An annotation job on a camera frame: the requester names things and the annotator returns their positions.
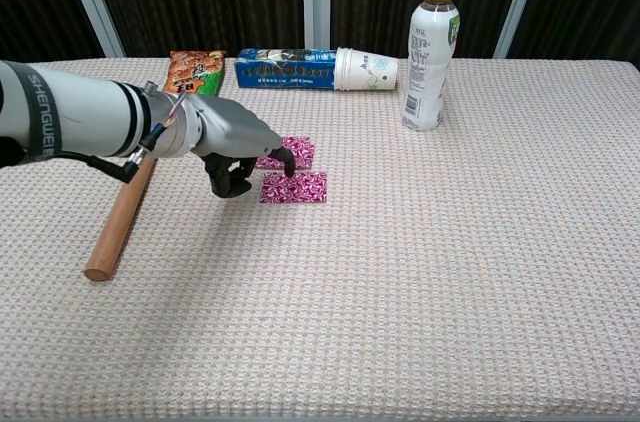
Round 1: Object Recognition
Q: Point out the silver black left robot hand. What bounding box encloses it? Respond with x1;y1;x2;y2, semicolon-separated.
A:
187;94;296;198

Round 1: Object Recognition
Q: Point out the pink patterned rectangular block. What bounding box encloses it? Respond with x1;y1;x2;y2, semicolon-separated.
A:
254;135;317;172

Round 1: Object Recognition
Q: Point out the white paper cup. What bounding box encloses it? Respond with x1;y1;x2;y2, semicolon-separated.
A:
333;46;399;93

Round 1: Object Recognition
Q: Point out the green snack bag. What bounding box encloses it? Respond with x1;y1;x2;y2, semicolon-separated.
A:
162;49;227;99

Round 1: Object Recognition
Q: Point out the blue cardboard box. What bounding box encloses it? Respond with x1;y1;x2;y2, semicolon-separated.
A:
234;47;339;91

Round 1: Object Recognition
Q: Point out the wooden rolling pin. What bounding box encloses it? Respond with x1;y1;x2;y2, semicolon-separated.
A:
83;156;159;283

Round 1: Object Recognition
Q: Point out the pink woven tablecloth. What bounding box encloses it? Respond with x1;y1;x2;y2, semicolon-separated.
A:
0;56;640;422

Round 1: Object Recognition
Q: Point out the white bottle yellow cap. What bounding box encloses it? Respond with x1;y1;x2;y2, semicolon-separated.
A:
402;0;461;132

